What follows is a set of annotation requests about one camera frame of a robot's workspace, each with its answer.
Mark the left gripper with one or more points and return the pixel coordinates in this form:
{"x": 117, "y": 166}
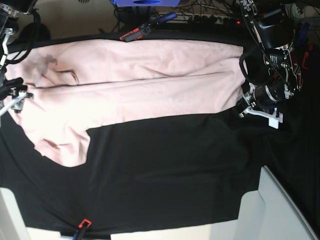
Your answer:
{"x": 263, "y": 101}

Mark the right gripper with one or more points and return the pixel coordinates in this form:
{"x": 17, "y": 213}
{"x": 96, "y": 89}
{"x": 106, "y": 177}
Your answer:
{"x": 12, "y": 95}

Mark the pink T-shirt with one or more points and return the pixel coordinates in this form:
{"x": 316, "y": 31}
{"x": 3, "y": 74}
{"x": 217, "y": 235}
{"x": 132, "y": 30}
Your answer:
{"x": 88, "y": 84}

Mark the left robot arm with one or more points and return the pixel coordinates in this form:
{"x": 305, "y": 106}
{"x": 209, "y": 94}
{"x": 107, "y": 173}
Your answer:
{"x": 272, "y": 30}

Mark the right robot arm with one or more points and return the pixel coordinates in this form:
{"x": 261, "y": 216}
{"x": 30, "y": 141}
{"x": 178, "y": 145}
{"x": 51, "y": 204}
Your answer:
{"x": 9, "y": 13}

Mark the red black right clamp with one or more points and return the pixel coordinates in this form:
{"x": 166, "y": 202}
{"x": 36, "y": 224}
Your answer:
{"x": 304, "y": 47}

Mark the red black clamp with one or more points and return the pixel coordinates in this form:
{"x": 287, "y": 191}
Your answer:
{"x": 82, "y": 228}
{"x": 304, "y": 47}
{"x": 146, "y": 28}

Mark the black table cloth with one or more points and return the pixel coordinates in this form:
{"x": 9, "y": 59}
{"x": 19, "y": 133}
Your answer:
{"x": 169, "y": 172}

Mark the black power strip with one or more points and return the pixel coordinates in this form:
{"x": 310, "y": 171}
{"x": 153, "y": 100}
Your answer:
{"x": 183, "y": 18}

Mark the red black top clamp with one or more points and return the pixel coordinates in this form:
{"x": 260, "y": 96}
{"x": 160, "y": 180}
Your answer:
{"x": 146, "y": 28}

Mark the blue box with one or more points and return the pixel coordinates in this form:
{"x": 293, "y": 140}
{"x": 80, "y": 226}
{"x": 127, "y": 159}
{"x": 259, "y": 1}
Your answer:
{"x": 146, "y": 3}

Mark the red black bottom clamp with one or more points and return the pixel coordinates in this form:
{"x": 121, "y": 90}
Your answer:
{"x": 82, "y": 228}

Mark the white table frame left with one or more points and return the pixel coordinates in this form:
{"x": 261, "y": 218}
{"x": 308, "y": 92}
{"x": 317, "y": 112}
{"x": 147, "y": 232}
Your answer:
{"x": 12, "y": 225}

